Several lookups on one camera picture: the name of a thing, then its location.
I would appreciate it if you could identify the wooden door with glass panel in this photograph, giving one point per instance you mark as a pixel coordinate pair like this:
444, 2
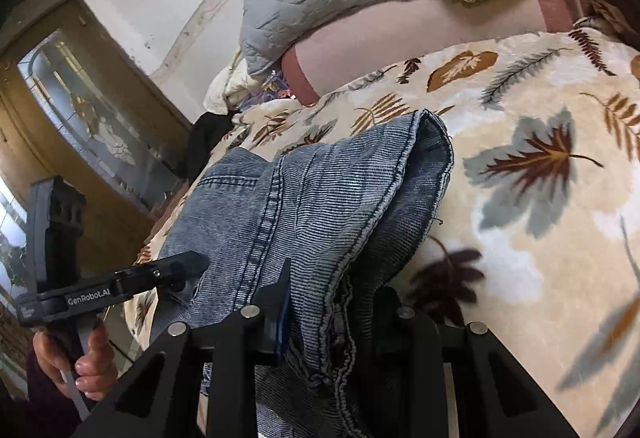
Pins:
30, 118

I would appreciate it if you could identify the colourful printed packet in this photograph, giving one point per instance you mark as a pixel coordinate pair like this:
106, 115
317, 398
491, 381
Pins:
272, 91

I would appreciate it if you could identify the pink bed sheet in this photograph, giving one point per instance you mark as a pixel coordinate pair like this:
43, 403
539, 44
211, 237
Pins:
400, 33

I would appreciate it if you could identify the black cloth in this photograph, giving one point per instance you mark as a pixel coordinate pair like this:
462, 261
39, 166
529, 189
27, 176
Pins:
207, 143

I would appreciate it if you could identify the cream cloth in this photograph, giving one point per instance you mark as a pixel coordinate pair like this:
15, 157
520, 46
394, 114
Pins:
235, 83

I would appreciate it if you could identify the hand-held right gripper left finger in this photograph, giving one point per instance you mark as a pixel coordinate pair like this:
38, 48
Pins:
284, 318

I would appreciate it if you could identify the person's left forearm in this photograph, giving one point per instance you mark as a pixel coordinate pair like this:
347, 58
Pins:
50, 408

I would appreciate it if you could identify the blue denim pants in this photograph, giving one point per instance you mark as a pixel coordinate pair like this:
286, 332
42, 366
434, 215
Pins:
325, 198

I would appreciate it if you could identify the person's left hand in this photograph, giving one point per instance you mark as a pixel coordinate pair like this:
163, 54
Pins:
97, 363

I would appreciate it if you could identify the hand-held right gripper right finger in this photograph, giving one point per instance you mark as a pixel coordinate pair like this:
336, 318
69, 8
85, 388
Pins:
415, 333

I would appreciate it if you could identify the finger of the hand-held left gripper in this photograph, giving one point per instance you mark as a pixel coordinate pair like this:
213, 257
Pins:
165, 268

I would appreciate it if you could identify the leaf print blanket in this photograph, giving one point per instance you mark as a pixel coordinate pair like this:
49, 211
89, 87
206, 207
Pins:
525, 228

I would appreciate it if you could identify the glass pane with gold trim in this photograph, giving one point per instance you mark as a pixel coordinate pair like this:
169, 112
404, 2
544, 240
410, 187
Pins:
10, 258

